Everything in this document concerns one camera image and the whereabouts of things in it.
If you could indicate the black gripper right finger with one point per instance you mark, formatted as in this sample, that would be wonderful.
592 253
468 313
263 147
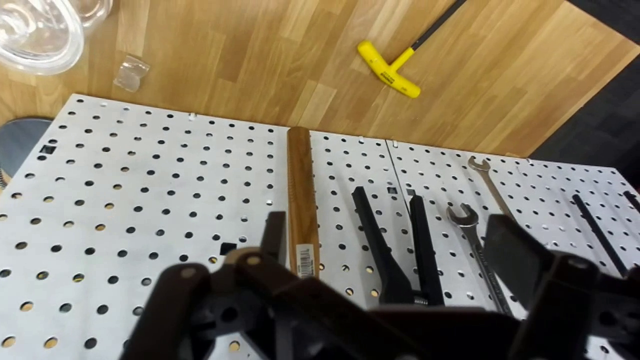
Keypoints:
572 306

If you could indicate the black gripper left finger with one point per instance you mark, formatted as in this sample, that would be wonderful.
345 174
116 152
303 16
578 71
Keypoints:
193 313

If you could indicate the long silver combination wrench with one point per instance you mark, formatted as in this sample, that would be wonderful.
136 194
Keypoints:
473 241

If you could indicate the white metal pegboard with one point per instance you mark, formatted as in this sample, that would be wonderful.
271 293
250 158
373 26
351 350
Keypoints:
166 201

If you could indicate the small clear plastic bag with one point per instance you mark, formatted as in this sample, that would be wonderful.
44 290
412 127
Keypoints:
130 73

